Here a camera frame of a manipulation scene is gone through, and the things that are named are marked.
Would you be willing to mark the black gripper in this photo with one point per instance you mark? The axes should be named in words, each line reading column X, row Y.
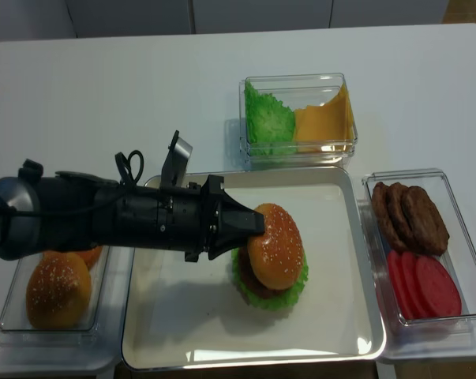
column 197, row 219

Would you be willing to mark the sesame top bun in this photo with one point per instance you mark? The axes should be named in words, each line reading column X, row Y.
column 277, row 256

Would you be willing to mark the sesame bun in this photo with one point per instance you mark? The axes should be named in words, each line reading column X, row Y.
column 58, row 292
column 277, row 256

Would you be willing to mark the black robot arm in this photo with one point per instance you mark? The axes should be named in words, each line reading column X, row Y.
column 76, row 212

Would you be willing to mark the clear box with lettuce cheese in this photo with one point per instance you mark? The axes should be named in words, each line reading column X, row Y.
column 296, row 92

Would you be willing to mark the yellow cheese slice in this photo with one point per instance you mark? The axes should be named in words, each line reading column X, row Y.
column 332, row 121

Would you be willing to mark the brown burger patty on lettuce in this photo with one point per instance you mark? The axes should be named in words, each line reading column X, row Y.
column 251, row 282

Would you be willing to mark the green lettuce leaf under patty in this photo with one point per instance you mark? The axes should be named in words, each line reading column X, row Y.
column 282, row 302

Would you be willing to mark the silver metal tray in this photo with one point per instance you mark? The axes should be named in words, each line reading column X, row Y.
column 141, row 354

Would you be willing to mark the green lettuce leaf in box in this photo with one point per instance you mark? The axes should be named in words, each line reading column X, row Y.
column 269, row 123

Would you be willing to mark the plain brown bun half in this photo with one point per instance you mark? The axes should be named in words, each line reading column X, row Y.
column 90, row 257

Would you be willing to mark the left brown patty in box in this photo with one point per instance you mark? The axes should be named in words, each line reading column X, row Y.
column 380, row 209

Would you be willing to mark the brown patty in box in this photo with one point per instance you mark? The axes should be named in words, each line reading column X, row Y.
column 393, row 197
column 380, row 209
column 425, row 221

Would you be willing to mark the left red tomato slice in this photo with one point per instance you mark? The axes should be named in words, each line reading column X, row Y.
column 396, row 276

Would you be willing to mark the red tomato slice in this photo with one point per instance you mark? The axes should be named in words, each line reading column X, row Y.
column 417, row 304
column 437, row 289
column 396, row 276

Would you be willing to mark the middle brown patty in box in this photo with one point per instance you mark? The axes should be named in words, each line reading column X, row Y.
column 393, row 197

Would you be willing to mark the clear box with buns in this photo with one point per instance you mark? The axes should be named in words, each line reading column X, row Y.
column 15, row 329

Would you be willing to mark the right brown patty in box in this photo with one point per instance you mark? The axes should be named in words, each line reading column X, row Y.
column 425, row 221

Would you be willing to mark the middle red tomato slice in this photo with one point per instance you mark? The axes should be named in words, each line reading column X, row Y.
column 417, row 304

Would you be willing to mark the clear box with patties tomatoes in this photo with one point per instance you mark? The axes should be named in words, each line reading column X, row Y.
column 432, row 335

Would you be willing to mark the right red tomato slice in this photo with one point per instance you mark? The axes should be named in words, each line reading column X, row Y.
column 437, row 289

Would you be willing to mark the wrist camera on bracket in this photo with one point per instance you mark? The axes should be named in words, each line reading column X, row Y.
column 174, row 167

